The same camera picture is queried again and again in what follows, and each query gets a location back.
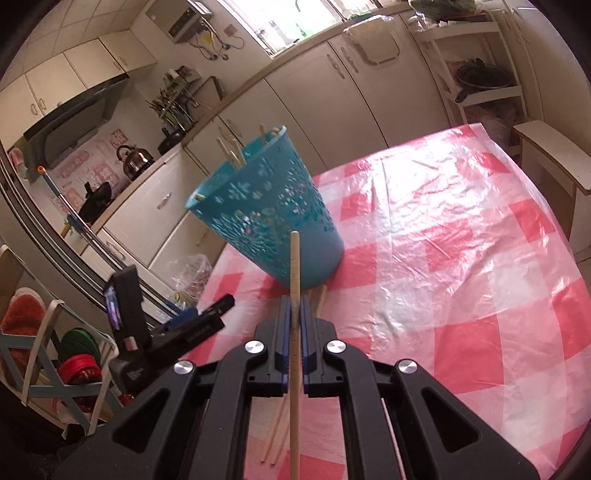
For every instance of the white plastic tray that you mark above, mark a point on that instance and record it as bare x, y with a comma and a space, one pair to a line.
374, 39

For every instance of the black range hood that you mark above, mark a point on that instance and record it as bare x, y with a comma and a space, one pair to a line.
74, 120

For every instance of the pink printed backsplash sticker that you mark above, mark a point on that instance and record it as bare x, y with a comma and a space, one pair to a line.
92, 161

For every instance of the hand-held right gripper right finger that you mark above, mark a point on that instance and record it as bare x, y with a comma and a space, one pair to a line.
304, 332

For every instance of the white wall water heater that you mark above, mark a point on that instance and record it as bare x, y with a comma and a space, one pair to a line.
189, 21

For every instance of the metal kettle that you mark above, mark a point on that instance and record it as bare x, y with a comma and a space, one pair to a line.
136, 161

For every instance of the aluminium door frame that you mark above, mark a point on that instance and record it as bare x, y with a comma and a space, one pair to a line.
60, 244

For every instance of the black cooking pot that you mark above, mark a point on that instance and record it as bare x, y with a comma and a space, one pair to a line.
170, 142

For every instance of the red cloth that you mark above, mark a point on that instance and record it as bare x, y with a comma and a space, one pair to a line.
23, 323

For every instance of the green roll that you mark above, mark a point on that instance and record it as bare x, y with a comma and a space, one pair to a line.
81, 344

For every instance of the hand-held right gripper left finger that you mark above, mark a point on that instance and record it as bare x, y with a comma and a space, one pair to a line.
285, 332

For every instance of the kitchen utensil rack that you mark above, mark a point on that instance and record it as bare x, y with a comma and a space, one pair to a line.
180, 101

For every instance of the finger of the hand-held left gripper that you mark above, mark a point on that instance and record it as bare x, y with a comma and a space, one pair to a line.
198, 330
183, 317

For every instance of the dark wok in rack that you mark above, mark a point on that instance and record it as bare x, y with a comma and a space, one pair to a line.
485, 78

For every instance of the red roll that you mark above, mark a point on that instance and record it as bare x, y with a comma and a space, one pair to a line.
78, 369

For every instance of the blue white pole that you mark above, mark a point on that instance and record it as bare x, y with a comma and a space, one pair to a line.
57, 194

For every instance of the cream tall cabinet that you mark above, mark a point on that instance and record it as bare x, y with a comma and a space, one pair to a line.
540, 50

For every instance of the teal perforated plastic basket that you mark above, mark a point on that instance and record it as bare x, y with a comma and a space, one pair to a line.
300, 240

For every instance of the white shelf rack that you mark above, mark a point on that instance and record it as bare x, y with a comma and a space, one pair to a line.
503, 46

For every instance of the plastic bag in rack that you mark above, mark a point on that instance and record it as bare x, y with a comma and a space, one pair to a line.
494, 122

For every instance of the white wooden chair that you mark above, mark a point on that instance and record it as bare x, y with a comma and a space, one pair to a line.
554, 152

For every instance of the green leafy vegetables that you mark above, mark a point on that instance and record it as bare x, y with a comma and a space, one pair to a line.
443, 7

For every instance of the black wok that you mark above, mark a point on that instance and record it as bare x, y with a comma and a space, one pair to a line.
94, 203

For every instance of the kitchen window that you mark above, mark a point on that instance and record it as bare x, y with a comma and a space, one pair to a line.
295, 23

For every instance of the cream upper wall cabinets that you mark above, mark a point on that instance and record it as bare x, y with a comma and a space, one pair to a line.
83, 69

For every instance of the white blue folding rack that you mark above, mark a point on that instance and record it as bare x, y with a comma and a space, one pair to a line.
44, 323

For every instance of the clear plastic bag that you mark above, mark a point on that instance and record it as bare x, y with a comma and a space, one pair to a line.
191, 279

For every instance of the pink checkered plastic tablecloth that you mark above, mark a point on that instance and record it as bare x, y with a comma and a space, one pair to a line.
438, 286

